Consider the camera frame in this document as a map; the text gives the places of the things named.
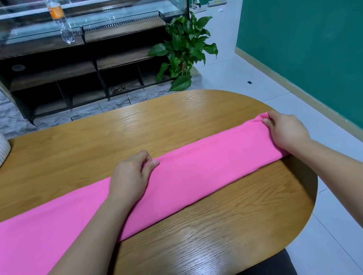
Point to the person's right hand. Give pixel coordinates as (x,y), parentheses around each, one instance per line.
(286,132)

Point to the person's left hand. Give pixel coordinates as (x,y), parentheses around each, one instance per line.
(129,179)

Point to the pile of pink cloths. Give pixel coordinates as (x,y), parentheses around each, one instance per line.
(45,234)

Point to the dark wooden shelf cabinet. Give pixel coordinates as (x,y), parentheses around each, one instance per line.
(53,77)

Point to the green potted plant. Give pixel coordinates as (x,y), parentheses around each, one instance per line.
(184,52)

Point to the clear bottle with orange label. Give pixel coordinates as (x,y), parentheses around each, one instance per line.
(59,17)

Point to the glass display case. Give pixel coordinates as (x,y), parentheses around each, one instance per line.
(97,4)

